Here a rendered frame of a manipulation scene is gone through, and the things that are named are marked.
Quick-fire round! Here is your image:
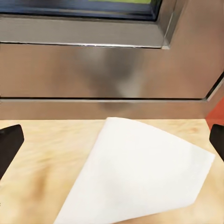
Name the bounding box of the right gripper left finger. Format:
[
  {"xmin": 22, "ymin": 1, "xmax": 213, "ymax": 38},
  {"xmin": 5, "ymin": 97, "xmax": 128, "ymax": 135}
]
[{"xmin": 0, "ymin": 124, "xmax": 24, "ymax": 180}]

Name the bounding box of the paper coffee filter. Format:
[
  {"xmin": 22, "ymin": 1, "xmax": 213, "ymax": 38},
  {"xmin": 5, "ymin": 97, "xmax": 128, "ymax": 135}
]
[{"xmin": 54, "ymin": 117, "xmax": 216, "ymax": 224}]

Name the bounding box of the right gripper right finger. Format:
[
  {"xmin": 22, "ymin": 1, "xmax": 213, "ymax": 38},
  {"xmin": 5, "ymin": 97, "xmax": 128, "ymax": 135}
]
[{"xmin": 209, "ymin": 124, "xmax": 224, "ymax": 161}]

